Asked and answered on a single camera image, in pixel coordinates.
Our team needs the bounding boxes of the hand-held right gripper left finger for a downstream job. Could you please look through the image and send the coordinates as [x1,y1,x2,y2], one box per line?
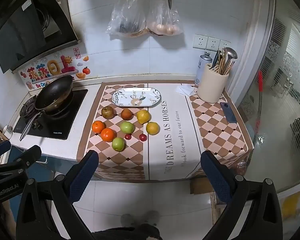
[16,150,99,240]

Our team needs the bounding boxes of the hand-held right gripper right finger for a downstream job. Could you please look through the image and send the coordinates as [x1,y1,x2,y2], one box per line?
[200,151,283,240]

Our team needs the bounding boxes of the green apple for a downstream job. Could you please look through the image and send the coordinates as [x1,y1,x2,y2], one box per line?
[112,137,125,152]
[120,121,136,134]

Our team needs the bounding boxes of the bright orange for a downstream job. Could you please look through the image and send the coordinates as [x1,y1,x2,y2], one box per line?
[100,128,115,142]
[92,120,106,134]

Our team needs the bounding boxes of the brown apple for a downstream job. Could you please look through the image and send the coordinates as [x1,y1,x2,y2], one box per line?
[101,106,115,119]

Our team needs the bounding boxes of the dark reddish orange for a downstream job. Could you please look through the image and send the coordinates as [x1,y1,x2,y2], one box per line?
[120,109,134,121]

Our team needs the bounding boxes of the yellow orange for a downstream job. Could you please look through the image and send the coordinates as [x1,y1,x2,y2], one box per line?
[146,122,160,135]

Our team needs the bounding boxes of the yellow lemon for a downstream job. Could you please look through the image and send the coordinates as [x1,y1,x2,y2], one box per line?
[136,109,151,125]

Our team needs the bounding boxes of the oval floral ceramic plate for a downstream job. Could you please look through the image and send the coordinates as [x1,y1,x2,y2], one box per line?
[111,87,161,108]

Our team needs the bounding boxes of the black gas stove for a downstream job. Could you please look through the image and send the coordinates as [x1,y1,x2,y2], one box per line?
[13,89,88,140]

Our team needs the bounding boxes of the checkered printed table mat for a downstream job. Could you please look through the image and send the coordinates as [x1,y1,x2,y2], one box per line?
[77,81,255,181]

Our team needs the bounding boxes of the dark smartphone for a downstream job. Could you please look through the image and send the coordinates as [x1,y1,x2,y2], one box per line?
[220,102,237,123]

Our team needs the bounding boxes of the black frying pan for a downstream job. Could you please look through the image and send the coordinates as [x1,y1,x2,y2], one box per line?
[19,75,74,142]

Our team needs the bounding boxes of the white folded tissue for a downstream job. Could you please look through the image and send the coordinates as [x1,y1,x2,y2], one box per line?
[175,84,198,97]

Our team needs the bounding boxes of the beige utensil holder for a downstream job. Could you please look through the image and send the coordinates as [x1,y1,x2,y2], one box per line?
[197,63,230,104]

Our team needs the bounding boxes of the grey spray can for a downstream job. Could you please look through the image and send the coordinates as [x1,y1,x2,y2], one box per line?
[194,51,213,87]

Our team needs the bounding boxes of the bundle of wooden chopsticks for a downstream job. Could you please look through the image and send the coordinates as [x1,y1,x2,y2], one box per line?
[216,50,235,76]

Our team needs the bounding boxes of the glass sliding door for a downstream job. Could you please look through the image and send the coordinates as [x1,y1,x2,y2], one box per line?
[236,0,300,195]

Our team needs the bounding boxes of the metal ladle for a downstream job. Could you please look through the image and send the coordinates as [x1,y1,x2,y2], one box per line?
[223,47,238,75]

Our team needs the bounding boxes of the black range hood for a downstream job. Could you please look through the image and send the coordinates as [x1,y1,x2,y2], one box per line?
[0,0,82,74]

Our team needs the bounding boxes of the plastic bag with dark contents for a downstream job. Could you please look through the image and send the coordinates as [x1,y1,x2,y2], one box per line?
[105,0,147,38]

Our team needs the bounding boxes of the plastic bag with eggs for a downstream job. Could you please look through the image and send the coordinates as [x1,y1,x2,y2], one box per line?
[145,0,184,37]

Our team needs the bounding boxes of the colourful wall sticker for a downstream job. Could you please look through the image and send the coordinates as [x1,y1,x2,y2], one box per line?
[20,48,91,90]

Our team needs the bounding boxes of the red handled mop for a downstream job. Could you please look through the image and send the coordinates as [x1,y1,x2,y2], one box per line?
[254,70,264,135]

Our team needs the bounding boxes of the dark utensil handles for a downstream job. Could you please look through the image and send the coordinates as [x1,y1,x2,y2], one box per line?
[211,50,222,68]

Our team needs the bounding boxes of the white wall socket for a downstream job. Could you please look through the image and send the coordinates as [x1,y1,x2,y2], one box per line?
[206,37,221,51]
[219,39,231,51]
[193,34,208,50]

